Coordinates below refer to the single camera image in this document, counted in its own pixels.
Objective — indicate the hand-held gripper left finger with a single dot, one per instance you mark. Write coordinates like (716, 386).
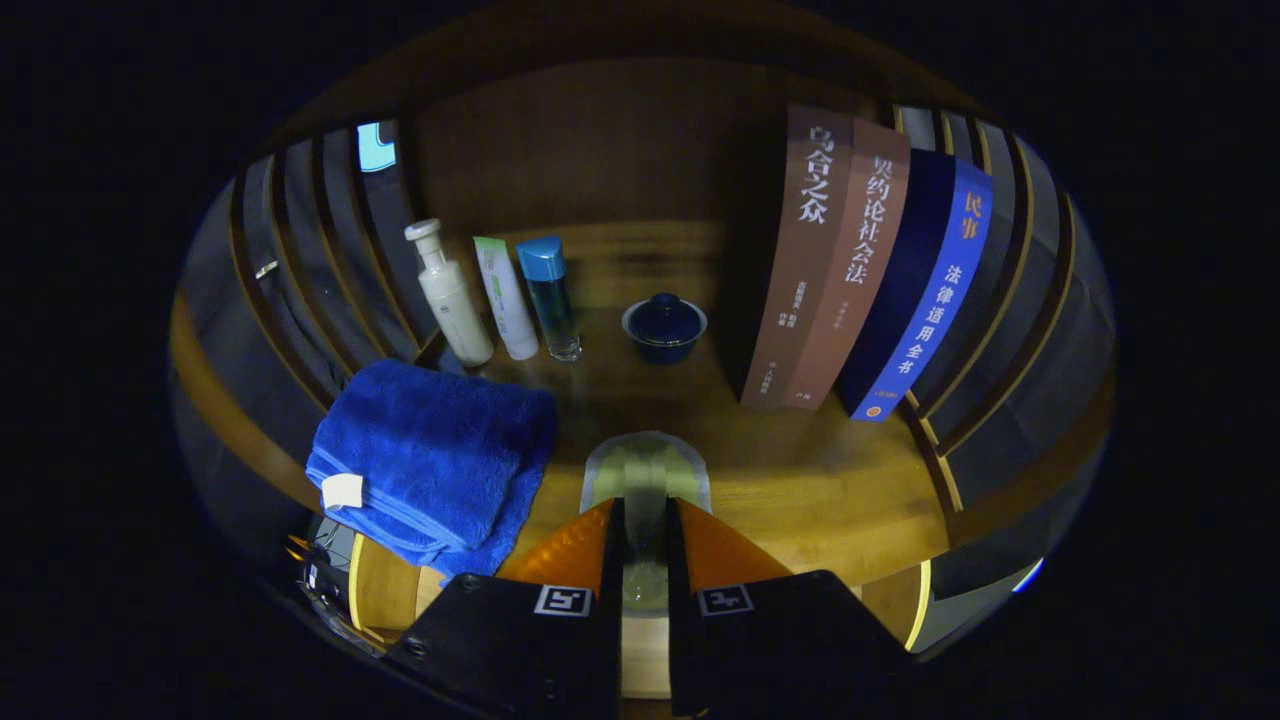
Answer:
(610, 650)

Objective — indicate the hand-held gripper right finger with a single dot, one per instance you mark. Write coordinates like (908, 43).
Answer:
(680, 650)

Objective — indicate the yellow brush with white pad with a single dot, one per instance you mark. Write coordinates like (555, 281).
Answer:
(645, 470)

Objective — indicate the wooden countertop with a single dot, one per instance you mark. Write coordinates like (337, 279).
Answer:
(780, 470)

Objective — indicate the wooden cabinet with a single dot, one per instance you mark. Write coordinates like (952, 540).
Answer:
(600, 150)

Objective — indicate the folded blue towel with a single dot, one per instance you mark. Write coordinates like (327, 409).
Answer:
(430, 450)

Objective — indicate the black electronic device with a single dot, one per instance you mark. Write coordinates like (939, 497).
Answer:
(325, 575)

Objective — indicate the dark blue lidded teacup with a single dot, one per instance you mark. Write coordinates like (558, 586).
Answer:
(664, 330)

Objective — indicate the blue glass bottle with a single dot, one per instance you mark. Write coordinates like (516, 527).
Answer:
(550, 300)

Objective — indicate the green and white tube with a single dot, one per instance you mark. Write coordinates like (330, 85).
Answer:
(505, 300)

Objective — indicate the white pump bottle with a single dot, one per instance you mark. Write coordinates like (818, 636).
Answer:
(455, 310)

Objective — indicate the dark brown book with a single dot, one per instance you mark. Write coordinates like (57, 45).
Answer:
(800, 280)

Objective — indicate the reddish brown book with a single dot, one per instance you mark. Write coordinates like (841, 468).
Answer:
(860, 280)

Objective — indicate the blue book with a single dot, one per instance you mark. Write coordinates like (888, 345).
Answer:
(935, 290)

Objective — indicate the metal backdrop clip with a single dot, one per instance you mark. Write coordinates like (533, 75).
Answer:
(266, 269)

